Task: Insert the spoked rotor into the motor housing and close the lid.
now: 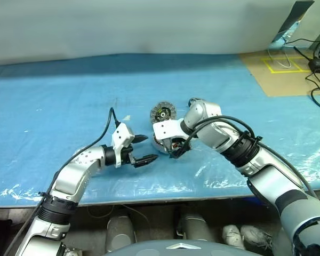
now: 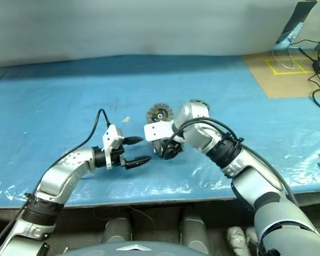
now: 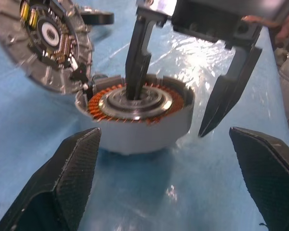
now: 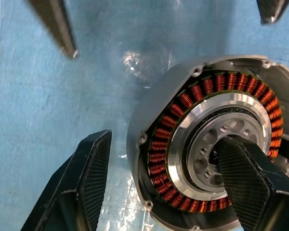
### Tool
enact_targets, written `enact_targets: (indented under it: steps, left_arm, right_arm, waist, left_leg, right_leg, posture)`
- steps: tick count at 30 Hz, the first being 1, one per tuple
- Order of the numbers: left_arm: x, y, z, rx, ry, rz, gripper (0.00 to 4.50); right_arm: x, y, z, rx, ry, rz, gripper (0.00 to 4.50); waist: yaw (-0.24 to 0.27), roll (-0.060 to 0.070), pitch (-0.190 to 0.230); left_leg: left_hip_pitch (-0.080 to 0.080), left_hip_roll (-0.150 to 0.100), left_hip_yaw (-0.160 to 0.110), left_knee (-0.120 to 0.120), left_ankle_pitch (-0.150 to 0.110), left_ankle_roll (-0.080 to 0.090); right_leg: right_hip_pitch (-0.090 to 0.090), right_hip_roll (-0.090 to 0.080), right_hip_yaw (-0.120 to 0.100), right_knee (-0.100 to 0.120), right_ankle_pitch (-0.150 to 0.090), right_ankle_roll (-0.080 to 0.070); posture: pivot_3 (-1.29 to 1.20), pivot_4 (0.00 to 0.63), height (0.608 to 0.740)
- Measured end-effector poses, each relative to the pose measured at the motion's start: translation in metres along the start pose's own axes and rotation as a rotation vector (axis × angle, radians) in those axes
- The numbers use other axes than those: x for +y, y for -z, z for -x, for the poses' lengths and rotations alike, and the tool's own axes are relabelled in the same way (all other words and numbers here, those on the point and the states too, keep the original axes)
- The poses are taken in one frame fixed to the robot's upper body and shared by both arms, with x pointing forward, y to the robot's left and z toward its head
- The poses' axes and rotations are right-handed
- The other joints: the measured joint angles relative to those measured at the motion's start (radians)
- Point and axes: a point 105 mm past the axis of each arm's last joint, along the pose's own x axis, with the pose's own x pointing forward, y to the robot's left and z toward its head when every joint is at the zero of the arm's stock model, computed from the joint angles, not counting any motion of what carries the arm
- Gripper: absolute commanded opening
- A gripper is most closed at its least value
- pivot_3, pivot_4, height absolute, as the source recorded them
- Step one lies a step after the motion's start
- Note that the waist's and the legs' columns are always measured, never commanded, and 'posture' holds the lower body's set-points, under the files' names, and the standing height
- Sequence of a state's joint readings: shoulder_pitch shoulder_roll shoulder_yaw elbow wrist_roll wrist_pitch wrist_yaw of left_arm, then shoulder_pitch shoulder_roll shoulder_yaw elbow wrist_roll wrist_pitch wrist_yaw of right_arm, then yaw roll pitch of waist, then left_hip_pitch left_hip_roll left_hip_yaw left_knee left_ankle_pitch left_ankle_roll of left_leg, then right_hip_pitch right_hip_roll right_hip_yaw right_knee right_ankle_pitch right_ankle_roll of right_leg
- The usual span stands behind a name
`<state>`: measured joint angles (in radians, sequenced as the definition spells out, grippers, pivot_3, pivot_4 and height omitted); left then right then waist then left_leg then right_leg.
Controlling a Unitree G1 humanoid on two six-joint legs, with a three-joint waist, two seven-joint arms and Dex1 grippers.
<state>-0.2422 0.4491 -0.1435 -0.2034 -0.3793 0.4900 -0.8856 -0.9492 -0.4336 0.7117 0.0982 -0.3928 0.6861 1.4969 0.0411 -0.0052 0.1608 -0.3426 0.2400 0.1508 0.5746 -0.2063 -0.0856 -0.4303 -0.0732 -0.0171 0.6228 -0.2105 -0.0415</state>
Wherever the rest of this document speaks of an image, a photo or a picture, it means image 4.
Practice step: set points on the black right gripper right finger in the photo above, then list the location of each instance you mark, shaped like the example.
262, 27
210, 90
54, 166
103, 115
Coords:
250, 183

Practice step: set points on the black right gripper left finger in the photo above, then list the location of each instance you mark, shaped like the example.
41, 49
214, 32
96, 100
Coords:
86, 183

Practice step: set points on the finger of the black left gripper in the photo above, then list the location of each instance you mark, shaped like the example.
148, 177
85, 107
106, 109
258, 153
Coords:
272, 9
55, 24

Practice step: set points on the silver motor housing copper windings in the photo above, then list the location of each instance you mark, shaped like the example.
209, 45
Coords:
159, 101

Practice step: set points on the blue plastic table cover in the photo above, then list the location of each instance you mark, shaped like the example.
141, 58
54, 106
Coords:
38, 96

